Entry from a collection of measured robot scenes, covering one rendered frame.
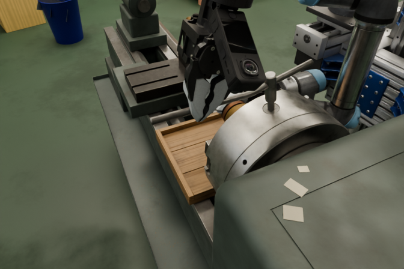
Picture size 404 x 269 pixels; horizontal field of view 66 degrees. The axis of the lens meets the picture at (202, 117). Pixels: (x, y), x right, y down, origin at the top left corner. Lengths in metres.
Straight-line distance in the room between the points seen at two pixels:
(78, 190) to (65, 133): 0.59
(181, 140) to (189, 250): 0.41
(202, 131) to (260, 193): 0.65
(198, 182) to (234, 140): 0.34
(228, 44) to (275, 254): 0.26
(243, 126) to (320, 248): 0.28
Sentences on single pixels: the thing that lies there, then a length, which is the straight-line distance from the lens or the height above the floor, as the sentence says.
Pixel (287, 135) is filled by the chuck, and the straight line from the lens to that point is 0.59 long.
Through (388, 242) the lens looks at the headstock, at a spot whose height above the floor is 1.25.
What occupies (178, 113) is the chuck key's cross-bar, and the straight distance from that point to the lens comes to 0.50.
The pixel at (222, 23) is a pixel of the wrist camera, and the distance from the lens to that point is 0.41.
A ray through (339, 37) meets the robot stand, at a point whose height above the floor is 1.10.
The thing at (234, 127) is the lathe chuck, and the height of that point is 1.20.
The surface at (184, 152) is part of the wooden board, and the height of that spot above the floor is 0.88.
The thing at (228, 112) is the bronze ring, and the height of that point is 1.11.
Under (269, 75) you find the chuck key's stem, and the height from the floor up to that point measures 1.32.
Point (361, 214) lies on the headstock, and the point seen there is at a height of 1.26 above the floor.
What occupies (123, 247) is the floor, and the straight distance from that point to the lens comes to 1.87.
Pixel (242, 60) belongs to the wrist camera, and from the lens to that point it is 0.38.
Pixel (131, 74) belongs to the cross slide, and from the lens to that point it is 1.25.
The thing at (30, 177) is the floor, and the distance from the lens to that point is 2.37.
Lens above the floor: 1.62
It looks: 40 degrees down
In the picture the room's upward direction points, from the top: straight up
